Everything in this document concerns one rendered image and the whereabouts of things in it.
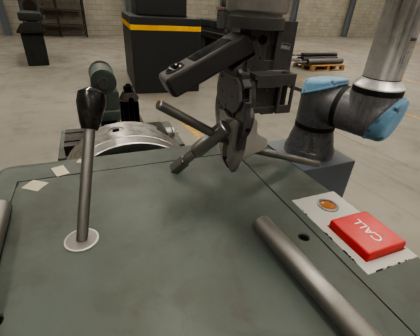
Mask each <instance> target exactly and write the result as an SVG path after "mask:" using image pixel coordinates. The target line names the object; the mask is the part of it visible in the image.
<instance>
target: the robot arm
mask: <svg viewBox="0 0 420 336"><path fill-rule="evenodd" d="M290 2H291V0H226V10H228V11H230V12H231V13H230V15H227V21H226V27H232V28H238V29H240V33H238V32H230V33H228V34H227V35H225V36H223V37H222V38H220V39H218V40H216V41H215V42H213V43H211V44H210V45H208V46H206V47H204V48H202V49H201V50H199V51H197V52H196V53H194V54H192V55H190V56H188V57H187V58H185V59H184V60H182V61H180V62H176V63H173V64H171V65H170V66H169V67H168V68H167V69H166V70H164V71H162V72H161V73H160V74H159V79H160V81H161V83H162V85H163V86H164V88H165V90H166V91H168V92H169V93H170V94H171V95H172V96H174V97H178V96H180V95H182V94H184V93H186V92H188V91H189V90H190V89H192V88H194V87H196V86H197V85H199V84H200V83H202V82H204V81H206V80H208V79H209V78H211V77H212V76H214V75H216V74H218V73H219V72H220V73H219V77H218V82H217V96H216V102H215V116H216V124H217V123H218V122H219V121H220V120H223V121H225V122H227V123H228V125H229V126H230V128H231V132H230V134H228V137H229V144H228V146H227V145H225V144H223V143H221V142H219V148H220V152H221V158H222V159H223V161H224V163H225V165H226V167H228V168H229V169H230V171H231V172H234V171H236V170H237V168H238V167H239V165H240V163H241V161H242V160H243V158H245V157H248V156H250V155H253V154H255V153H258V152H260V151H262V150H264V149H265V148H266V147H267V144H268V139H267V138H266V137H265V136H263V135H260V134H258V132H257V126H258V122H257V119H256V118H255V115H254V113H259V114H261V115H264V114H272V113H274V112H275V114H277V113H289V112H290V108H291V102H292V98H293V92H294V88H295V82H296V78H297V74H296V73H293V72H290V66H291V60H292V55H293V49H294V44H295V38H296V34H297V27H298V23H299V22H298V21H286V20H285V18H283V15H286V14H288V12H289V7H290ZM419 34H420V0H385V3H384V6H383V10H382V12H381V16H380V19H379V22H378V25H377V29H376V32H375V36H374V38H373V42H372V45H371V48H370V51H369V55H368V58H367V62H366V64H365V68H364V71H363V74H362V76H361V77H359V78H358V79H356V80H354V82H353V85H352V86H349V85H348V84H349V80H348V78H345V77H334V76H319V77H310V78H308V79H306V80H305V82H304V84H303V88H302V92H301V97H300V101H299V106H298V110H297V116H296V119H295V124H294V127H293V128H292V130H291V132H290V134H289V136H288V138H286V140H285V145H284V150H285V151H286V152H287V153H288V154H292V155H297V156H300V157H306V158H309V159H314V160H318V161H320V162H326V161H329V160H331V159H332V158H333V154H334V152H335V148H334V146H333V145H334V130H335V128H337V129H340V130H342V131H346V132H348V133H352V134H354V135H358V136H360V137H362V138H364V139H365V138H366V139H370V140H373V141H382V140H384V139H386V138H388V136H390V134H392V132H393V131H394V130H395V129H396V127H397V126H398V124H399V123H400V122H401V120H402V118H403V117H404V115H405V113H406V111H407V109H408V107H409V100H408V99H407V98H405V97H404V98H403V96H404V94H405V90H406V88H405V86H404V85H403V83H402V78H403V76H404V73H405V70H406V68H407V65H408V62H409V60H410V57H411V54H412V52H413V49H414V47H415V44H416V42H417V39H418V36H419ZM288 85H291V90H290V94H289V100H288V104H286V105H285V99H286V95H287V88H288Z"/></svg>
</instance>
